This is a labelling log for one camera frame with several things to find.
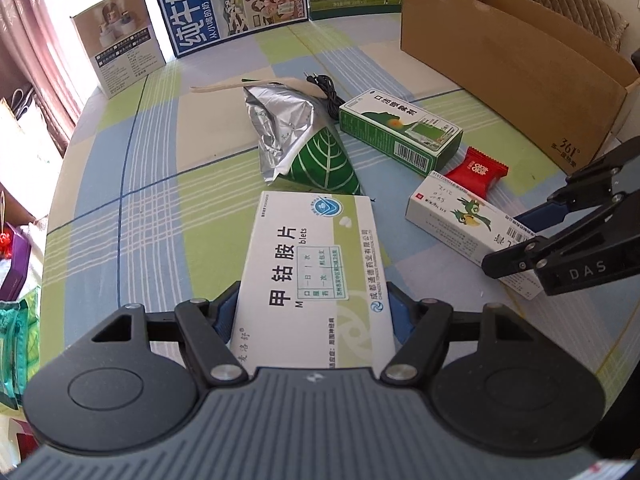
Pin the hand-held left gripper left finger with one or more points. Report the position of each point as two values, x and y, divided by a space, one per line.
227 312

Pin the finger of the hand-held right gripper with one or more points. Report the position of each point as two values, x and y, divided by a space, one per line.
537 215
505 262

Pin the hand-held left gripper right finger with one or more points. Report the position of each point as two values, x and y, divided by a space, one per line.
400 310

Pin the white bird print medicine box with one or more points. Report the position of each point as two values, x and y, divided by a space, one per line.
450 210

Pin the white green medicine box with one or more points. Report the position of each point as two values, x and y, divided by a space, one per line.
310 270

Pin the brown cardboard box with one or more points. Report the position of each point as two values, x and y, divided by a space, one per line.
500 60

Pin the green throat spray box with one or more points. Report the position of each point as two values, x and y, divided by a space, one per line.
385 120

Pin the silver foil pouch green leaf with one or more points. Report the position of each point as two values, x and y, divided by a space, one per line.
280 125

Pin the checked cloth desktop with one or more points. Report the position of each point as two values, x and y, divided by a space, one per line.
175 160

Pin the red candy packet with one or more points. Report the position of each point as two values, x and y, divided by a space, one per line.
475 170

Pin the green snack packets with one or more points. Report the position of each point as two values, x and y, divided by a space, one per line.
17 345

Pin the purple box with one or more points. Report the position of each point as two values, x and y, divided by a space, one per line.
15 265

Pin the open cardboard box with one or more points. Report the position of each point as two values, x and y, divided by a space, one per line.
25 160

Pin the white dispenser product box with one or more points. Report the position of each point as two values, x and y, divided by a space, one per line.
120 45

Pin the blue milk carton case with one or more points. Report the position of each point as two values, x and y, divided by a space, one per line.
200 10

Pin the pink curtain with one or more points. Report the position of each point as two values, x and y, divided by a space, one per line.
35 35

